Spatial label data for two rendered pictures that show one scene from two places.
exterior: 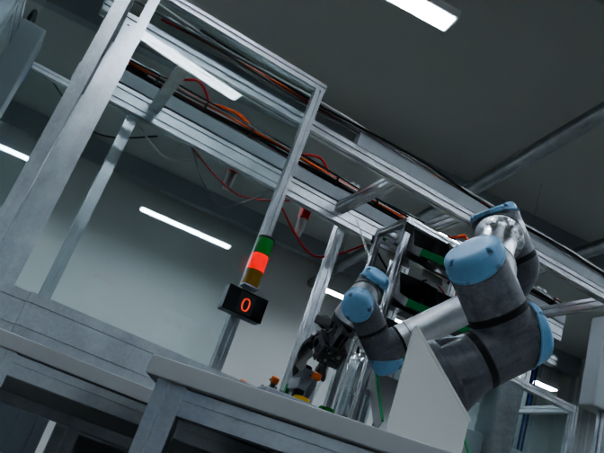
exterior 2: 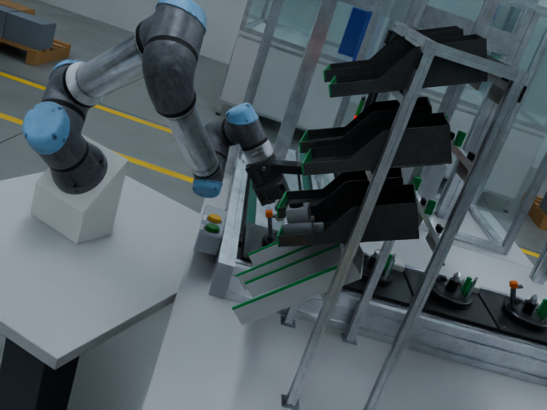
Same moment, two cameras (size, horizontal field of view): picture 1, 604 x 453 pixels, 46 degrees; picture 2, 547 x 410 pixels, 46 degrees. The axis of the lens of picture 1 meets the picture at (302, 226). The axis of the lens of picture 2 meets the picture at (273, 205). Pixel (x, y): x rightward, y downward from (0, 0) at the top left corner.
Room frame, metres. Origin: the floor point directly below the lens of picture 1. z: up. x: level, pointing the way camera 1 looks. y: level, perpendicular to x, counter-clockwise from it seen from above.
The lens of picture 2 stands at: (2.22, -1.79, 1.72)
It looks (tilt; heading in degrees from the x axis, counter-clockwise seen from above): 21 degrees down; 104
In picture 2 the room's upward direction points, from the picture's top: 19 degrees clockwise
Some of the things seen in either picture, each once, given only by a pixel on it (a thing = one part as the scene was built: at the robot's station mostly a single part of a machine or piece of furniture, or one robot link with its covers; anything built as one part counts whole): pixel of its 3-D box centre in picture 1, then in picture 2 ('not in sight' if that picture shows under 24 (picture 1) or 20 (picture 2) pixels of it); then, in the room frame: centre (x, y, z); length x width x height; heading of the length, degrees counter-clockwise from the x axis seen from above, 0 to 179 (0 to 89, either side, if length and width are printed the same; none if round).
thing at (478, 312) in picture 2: not in sight; (453, 283); (2.35, 0.04, 1.01); 0.24 x 0.24 x 0.13; 20
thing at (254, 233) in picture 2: not in sight; (284, 252); (1.88, -0.14, 0.96); 0.24 x 0.24 x 0.02; 20
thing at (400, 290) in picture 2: not in sight; (374, 260); (2.12, -0.05, 1.01); 0.24 x 0.24 x 0.13; 20
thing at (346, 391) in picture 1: (358, 379); not in sight; (2.84, -0.42, 1.32); 0.14 x 0.14 x 0.38
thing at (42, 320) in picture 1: (210, 392); (234, 215); (1.64, 0.07, 0.91); 0.89 x 0.06 x 0.11; 110
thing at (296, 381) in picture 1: (301, 378); not in sight; (1.89, -0.13, 1.06); 0.08 x 0.04 x 0.07; 20
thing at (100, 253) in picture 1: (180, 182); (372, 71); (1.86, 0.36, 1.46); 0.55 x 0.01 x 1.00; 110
